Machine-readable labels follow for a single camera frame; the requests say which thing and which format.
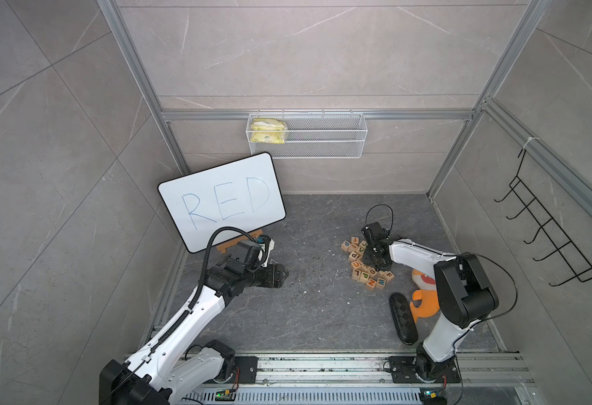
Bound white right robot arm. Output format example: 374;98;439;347
362;222;499;383

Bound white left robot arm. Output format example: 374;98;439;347
98;231;288;404

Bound pile of wooden letter blocks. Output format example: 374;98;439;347
341;237;395;290

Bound wooden whiteboard stand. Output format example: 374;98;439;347
216;229;263;254

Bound orange shark plush toy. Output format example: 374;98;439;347
410;269;439;322

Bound whiteboard with RED written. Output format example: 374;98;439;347
157;152;287;253

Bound yellow packet in basket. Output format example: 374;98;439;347
250;118;288;144

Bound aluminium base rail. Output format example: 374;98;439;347
180;351;543;404

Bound white wire mesh basket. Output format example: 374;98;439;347
245;112;368;160

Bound black wall hook rack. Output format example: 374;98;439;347
493;150;592;288

